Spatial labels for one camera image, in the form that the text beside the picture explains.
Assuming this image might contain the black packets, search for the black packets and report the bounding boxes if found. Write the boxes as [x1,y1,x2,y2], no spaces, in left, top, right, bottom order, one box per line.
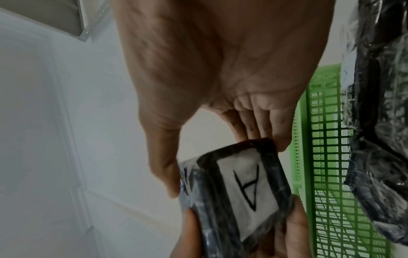
[339,0,408,245]

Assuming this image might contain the person's right hand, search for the person's right hand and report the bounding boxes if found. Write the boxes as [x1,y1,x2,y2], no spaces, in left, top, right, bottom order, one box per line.
[109,0,336,199]

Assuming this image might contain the white metal shelf rack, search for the white metal shelf rack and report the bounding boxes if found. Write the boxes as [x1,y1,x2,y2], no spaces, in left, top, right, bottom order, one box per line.
[0,0,111,43]

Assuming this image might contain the green plastic basket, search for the green plastic basket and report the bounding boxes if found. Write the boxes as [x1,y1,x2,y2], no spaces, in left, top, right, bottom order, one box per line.
[288,63,396,258]

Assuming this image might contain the black labelled package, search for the black labelled package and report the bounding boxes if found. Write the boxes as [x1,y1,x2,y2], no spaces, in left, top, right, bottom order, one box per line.
[176,137,296,258]

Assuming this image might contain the person's left hand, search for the person's left hand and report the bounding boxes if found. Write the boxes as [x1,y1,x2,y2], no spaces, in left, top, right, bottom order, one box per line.
[168,195,312,258]

